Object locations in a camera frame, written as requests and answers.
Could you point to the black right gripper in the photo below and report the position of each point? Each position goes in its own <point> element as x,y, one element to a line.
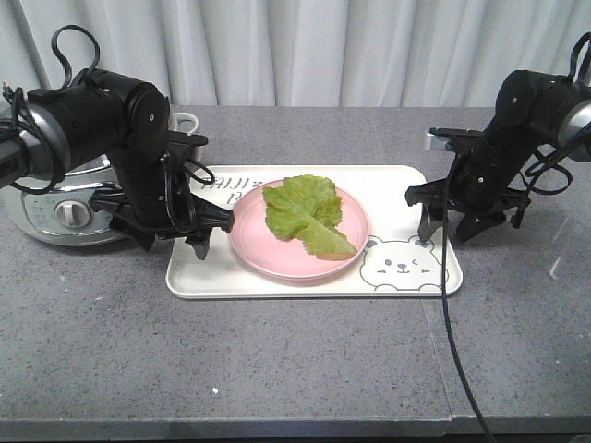
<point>482,204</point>

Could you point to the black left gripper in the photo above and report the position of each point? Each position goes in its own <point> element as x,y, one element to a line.
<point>146,211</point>

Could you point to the pink round plate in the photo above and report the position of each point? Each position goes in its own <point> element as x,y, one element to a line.
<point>255,244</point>

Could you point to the green lettuce leaf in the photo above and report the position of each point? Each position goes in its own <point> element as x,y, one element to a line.
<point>308,208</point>

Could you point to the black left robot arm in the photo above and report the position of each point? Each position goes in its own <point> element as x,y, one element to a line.
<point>154,153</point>

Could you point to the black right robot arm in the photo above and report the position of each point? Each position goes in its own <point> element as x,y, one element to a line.
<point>539,120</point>

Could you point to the white pleated curtain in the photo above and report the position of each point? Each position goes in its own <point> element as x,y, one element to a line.
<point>297,53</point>

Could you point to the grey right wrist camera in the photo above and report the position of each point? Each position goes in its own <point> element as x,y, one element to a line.
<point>441,138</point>

